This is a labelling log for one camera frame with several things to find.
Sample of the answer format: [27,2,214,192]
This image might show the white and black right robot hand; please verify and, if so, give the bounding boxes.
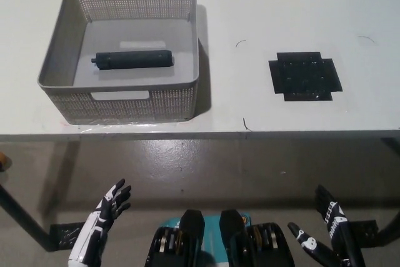
[286,184,366,267]

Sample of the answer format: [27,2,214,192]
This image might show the orange object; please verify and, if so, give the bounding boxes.
[0,151,12,173]

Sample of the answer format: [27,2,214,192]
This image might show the black floor tape patch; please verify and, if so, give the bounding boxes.
[49,222,85,249]
[343,219,381,240]

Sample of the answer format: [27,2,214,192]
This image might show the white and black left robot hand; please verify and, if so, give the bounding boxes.
[67,178,132,264]

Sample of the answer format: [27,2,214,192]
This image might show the clear plastic tape strip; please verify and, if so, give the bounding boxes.
[62,119,188,132]

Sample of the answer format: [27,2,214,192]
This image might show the dark electric screwdriver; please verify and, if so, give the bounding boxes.
[90,49,174,71]

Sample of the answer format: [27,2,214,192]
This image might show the black table leg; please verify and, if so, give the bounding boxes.
[0,182,60,252]
[373,199,400,248]

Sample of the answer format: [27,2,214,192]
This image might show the grey perforated plastic basket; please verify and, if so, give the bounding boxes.
[36,0,201,126]

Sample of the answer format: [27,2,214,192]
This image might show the black tape patch on table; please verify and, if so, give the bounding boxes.
[267,51,344,103]

